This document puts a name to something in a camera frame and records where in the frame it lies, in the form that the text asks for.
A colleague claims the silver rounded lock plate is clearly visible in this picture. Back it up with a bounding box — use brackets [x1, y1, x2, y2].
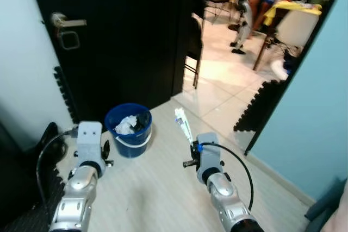
[58, 30, 81, 51]

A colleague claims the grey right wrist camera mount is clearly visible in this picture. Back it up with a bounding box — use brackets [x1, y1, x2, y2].
[196, 133, 224, 184]

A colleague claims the silver humanoid robot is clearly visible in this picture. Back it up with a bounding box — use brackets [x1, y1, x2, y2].
[229, 0, 253, 54]

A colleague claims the yellow table cloth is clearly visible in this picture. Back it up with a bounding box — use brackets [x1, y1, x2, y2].
[263, 0, 322, 26]

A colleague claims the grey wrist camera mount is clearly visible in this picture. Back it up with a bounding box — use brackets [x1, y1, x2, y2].
[76, 122, 104, 165]
[196, 133, 224, 184]

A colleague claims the white crumpled paper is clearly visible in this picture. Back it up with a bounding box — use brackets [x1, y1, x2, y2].
[114, 115, 138, 135]

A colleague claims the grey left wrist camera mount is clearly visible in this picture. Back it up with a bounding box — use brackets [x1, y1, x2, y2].
[76, 122, 104, 165]

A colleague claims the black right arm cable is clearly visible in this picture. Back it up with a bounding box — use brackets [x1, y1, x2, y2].
[198, 142, 255, 211]

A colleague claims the black door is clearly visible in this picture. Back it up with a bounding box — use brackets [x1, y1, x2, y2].
[27, 0, 201, 125]

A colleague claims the white crumpled bag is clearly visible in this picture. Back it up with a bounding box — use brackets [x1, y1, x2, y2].
[271, 58, 297, 78]

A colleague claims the silver door handle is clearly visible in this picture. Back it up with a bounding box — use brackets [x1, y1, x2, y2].
[51, 12, 88, 30]

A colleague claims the blue upholstered bed base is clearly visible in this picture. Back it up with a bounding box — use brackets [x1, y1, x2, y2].
[303, 178, 348, 232]

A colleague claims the black door frame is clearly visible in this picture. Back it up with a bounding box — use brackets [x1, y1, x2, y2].
[244, 0, 348, 155]

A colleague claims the blue plastic bucket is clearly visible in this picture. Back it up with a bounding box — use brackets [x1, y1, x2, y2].
[104, 103, 153, 159]

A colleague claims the white shell chair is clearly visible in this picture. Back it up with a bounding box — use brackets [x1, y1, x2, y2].
[280, 9, 321, 48]

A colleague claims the black soft bag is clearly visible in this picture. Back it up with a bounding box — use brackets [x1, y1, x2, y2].
[33, 122, 69, 189]

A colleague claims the black puzzle foam mat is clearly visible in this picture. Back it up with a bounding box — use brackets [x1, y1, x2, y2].
[53, 66, 79, 127]
[234, 79, 289, 134]
[0, 178, 71, 232]

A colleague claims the white plastic wrapper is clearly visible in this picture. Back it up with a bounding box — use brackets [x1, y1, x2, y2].
[174, 108, 194, 145]

